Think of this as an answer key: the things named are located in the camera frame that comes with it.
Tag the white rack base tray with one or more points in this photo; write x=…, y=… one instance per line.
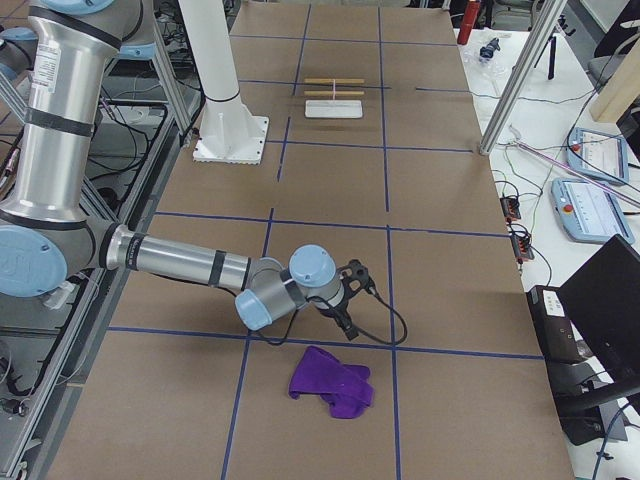
x=333, y=109

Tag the aluminium frame post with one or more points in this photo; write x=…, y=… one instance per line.
x=533, y=47

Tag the wooden rack bar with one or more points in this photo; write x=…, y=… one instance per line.
x=337, y=81
x=328, y=93

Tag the far wooden rack bar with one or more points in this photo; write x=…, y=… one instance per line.
x=337, y=81

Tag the white pedestal column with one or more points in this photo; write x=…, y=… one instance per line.
x=228, y=131

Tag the teach pendant tablet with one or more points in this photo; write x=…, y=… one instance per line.
x=598, y=155
x=588, y=213

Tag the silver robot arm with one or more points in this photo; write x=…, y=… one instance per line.
x=45, y=235

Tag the near wooden rack bar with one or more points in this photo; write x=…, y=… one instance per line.
x=328, y=93

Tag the upper teach pendant tablet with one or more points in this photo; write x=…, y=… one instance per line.
x=598, y=155

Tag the purple towel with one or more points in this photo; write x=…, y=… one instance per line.
x=343, y=387

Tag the red bottle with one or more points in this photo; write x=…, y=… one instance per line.
x=468, y=21

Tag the black monitor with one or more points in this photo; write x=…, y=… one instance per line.
x=602, y=301

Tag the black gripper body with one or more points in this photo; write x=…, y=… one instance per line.
x=333, y=313

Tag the lower teach pendant tablet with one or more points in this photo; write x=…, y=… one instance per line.
x=588, y=213

